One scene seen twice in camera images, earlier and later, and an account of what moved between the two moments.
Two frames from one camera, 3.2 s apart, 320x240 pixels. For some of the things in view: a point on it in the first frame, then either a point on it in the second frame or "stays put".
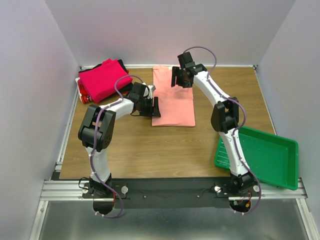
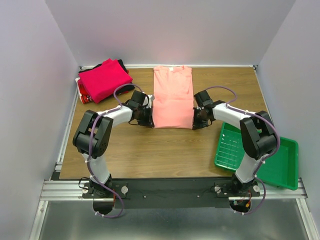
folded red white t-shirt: [84, 94] stays put
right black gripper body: [185, 83] → [199, 121]
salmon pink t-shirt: [176, 104] stays put
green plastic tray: [273, 161] stays put
